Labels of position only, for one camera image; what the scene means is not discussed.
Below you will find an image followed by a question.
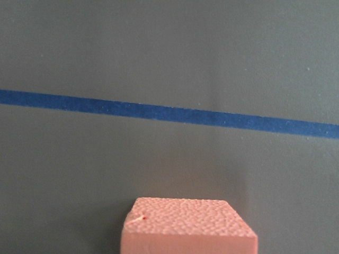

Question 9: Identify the pink foam block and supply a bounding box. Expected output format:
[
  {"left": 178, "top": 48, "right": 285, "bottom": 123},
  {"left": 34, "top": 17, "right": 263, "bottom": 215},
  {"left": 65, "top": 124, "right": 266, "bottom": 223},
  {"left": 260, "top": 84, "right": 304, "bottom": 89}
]
[{"left": 120, "top": 197, "right": 258, "bottom": 253}]

